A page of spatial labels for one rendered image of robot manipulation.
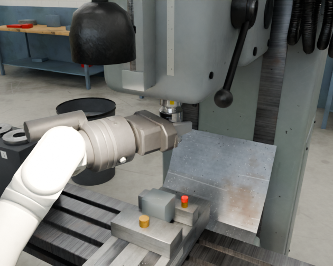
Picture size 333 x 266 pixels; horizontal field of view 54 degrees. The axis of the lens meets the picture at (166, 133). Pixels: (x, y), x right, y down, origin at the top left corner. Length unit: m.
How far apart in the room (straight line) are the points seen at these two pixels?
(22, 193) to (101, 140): 0.14
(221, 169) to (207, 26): 0.61
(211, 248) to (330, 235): 1.70
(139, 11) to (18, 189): 0.29
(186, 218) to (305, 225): 1.79
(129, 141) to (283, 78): 0.52
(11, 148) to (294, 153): 0.79
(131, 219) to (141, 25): 0.43
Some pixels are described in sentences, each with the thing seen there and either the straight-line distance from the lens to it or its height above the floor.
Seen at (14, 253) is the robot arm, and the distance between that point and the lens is 0.50.
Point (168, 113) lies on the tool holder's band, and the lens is 0.62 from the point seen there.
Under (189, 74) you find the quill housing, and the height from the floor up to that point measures 1.36.
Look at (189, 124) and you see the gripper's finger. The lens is 0.64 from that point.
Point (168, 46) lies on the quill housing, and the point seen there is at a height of 1.40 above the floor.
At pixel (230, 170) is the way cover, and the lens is 1.02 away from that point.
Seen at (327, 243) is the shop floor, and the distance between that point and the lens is 2.42.
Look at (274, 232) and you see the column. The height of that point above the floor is 0.76.
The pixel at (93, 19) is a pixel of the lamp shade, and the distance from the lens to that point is 0.35.
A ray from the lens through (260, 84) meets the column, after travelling 0.95.
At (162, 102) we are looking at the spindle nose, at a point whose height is 1.29.
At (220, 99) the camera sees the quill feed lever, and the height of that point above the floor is 1.33.
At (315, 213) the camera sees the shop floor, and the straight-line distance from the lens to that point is 2.66.
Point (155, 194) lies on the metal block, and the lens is 0.76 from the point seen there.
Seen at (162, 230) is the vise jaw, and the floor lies 1.02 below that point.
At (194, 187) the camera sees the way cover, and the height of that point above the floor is 0.91.
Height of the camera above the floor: 1.48
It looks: 24 degrees down
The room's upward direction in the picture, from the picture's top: straight up
